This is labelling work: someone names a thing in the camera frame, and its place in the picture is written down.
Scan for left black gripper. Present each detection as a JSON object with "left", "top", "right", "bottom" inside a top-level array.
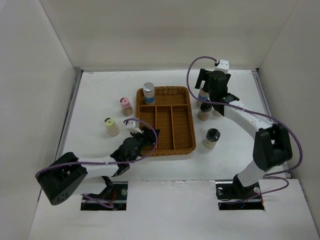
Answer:
[{"left": 129, "top": 126, "right": 159, "bottom": 163}]

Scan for silver lid blue label jar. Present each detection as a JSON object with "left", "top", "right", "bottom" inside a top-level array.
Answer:
[{"left": 142, "top": 82, "right": 156, "bottom": 105}]

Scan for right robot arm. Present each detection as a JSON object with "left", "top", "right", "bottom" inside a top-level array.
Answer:
[{"left": 195, "top": 68, "right": 293, "bottom": 198}]

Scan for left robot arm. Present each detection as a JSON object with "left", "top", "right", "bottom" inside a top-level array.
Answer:
[{"left": 35, "top": 126, "right": 160, "bottom": 206}]

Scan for brown wicker divided tray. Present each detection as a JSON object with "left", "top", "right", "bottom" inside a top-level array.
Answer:
[{"left": 135, "top": 86, "right": 196, "bottom": 157}]

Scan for pink cap spice bottle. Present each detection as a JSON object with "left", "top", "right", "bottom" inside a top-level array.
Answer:
[{"left": 119, "top": 97, "right": 133, "bottom": 117}]

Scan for yellow cap spice bottle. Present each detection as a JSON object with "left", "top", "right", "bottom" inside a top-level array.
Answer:
[{"left": 104, "top": 117, "right": 120, "bottom": 137}]

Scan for grey lid grinder bottle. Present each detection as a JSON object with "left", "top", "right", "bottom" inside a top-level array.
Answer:
[{"left": 212, "top": 107, "right": 222, "bottom": 117}]

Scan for black round cap spice bottle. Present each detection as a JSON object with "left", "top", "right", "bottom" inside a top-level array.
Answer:
[{"left": 202, "top": 128, "right": 221, "bottom": 149}]

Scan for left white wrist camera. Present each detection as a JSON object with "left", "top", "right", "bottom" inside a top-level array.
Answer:
[{"left": 124, "top": 120, "right": 143, "bottom": 134}]

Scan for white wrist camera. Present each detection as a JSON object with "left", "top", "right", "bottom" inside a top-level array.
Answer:
[
  {"left": 214, "top": 59, "right": 230, "bottom": 74},
  {"left": 124, "top": 120, "right": 143, "bottom": 134}
]

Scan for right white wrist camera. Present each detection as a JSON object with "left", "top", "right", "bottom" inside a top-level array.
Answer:
[{"left": 214, "top": 59, "right": 230, "bottom": 74}]

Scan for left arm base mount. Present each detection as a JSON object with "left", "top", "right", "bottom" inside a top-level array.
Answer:
[{"left": 80, "top": 176, "right": 129, "bottom": 211}]

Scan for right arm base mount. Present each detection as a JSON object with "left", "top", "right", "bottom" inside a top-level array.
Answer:
[{"left": 215, "top": 179, "right": 265, "bottom": 211}]

